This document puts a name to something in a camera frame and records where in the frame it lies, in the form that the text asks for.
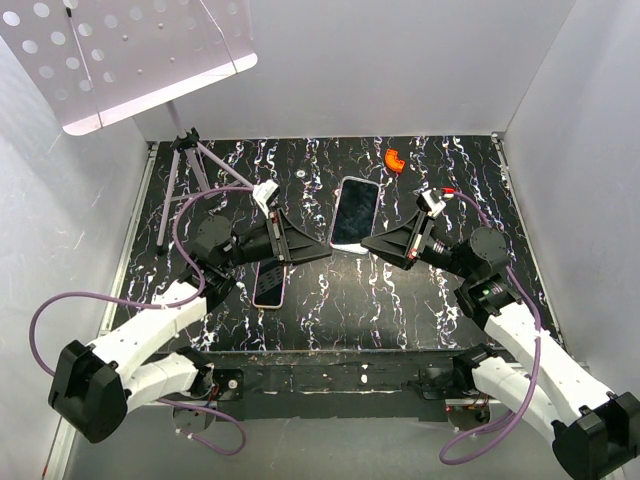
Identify black front mounting rail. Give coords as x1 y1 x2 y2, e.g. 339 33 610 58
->
203 350 495 422

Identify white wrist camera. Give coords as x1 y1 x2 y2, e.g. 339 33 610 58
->
252 179 280 217
416 189 446 219

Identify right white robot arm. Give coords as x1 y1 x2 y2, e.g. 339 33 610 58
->
362 212 639 479

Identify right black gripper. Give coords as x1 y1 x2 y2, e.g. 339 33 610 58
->
360 210 475 282

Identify orange curved plastic part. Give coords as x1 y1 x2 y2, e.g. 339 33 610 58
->
384 149 406 174

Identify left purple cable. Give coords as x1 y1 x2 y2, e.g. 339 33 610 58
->
28 185 259 456

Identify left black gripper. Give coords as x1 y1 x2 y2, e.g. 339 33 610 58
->
221 209 333 270

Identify perforated white music stand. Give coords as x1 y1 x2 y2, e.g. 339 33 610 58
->
1 1 258 262

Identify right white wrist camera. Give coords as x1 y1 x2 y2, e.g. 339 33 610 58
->
416 189 446 219

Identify phone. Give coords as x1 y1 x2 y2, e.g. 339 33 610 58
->
252 260 286 310
329 176 380 255

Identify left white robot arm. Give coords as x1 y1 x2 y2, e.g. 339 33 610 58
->
48 208 331 443

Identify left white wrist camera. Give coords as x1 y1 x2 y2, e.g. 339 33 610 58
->
252 179 280 217

